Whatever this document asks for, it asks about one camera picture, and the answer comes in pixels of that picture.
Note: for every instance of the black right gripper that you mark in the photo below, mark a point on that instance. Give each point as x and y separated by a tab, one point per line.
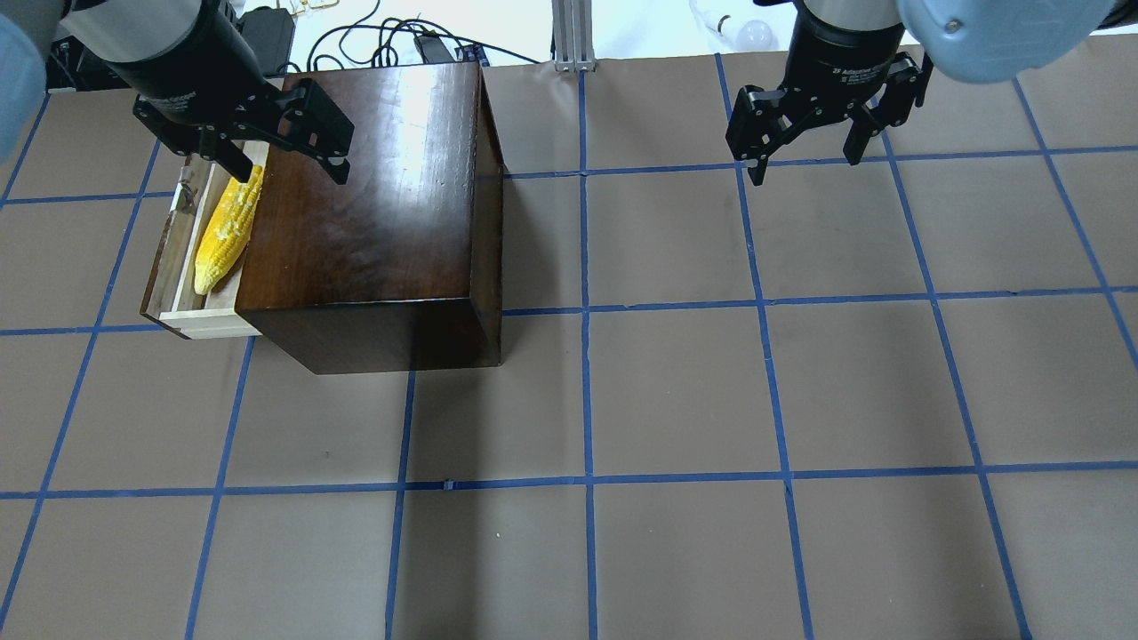
837	60

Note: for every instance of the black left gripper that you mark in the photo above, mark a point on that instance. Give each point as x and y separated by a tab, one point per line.
182	64

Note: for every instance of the yellow corn cob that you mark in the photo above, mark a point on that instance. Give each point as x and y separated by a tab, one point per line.
227	233

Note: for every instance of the wooden drawer with white handle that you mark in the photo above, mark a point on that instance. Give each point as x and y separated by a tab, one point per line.
170	299

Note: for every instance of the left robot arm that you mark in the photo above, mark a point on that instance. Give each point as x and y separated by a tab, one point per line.
28	31

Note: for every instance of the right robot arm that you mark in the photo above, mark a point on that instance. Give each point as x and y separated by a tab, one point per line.
974	42

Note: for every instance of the dark wooden drawer cabinet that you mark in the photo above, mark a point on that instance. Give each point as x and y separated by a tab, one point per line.
400	268

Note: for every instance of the black power adapter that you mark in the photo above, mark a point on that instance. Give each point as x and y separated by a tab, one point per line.
269	32

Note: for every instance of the white light bulb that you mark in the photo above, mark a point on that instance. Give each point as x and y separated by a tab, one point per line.
742	34

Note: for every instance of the aluminium frame post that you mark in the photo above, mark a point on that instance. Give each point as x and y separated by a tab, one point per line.
572	36

